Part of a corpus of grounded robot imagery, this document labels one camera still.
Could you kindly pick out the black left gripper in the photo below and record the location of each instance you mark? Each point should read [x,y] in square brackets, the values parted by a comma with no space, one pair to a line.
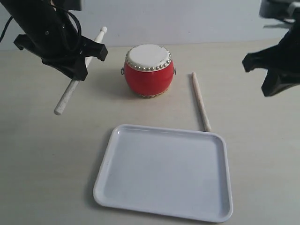
[55,36]

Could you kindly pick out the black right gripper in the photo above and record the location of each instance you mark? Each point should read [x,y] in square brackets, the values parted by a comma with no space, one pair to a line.
[282,63]

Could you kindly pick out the wooden drumstick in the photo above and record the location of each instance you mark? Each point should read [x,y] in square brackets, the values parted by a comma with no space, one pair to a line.
[200,101]
[61,105]

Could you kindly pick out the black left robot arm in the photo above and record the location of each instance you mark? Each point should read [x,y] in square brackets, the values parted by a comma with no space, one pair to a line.
[19,9]

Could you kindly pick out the small red drum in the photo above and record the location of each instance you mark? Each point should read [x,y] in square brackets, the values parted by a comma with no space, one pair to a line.
[148,69]

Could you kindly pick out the white plastic tray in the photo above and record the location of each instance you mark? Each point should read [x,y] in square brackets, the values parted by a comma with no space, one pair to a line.
[166,171]

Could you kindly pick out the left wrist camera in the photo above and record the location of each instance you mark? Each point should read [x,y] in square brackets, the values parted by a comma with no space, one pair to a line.
[74,5]

